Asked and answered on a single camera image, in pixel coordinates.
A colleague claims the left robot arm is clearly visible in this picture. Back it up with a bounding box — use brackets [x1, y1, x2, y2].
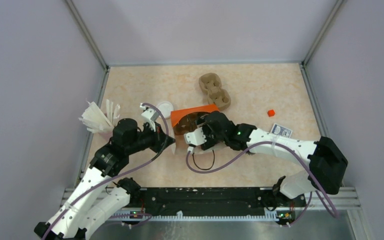
[33, 117, 175, 240]

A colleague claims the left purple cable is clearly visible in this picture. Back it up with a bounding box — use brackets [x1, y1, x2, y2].
[41, 102, 170, 240]

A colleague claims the pink holder cup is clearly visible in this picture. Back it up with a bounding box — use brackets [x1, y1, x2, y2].
[99, 131, 113, 141]

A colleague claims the white paper napkins bundle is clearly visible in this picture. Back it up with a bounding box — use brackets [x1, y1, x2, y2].
[78, 99, 121, 134]

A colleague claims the cardboard cup carrier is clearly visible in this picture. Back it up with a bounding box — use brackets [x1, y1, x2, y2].
[198, 72, 231, 111]
[173, 111, 208, 135]

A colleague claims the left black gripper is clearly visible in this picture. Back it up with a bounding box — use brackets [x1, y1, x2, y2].
[126, 120, 176, 155]

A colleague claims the orange paper bag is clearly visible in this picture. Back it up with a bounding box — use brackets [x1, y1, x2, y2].
[170, 104, 225, 171]

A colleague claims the purple cable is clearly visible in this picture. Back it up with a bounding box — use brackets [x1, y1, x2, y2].
[185, 140, 340, 228]
[41, 102, 170, 240]

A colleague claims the small orange cube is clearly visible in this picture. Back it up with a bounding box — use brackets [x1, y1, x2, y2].
[267, 109, 276, 117]

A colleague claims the blue playing card box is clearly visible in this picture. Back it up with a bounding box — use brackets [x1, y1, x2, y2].
[270, 123, 293, 138]

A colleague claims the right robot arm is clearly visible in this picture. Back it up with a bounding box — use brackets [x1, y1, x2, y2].
[184, 111, 348, 206]

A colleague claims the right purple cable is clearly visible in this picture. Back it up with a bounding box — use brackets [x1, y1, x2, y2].
[185, 140, 340, 228]

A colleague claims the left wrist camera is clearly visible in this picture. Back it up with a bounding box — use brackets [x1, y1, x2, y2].
[140, 102, 161, 132]

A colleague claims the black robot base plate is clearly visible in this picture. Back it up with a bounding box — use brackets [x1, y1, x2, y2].
[122, 187, 307, 219]

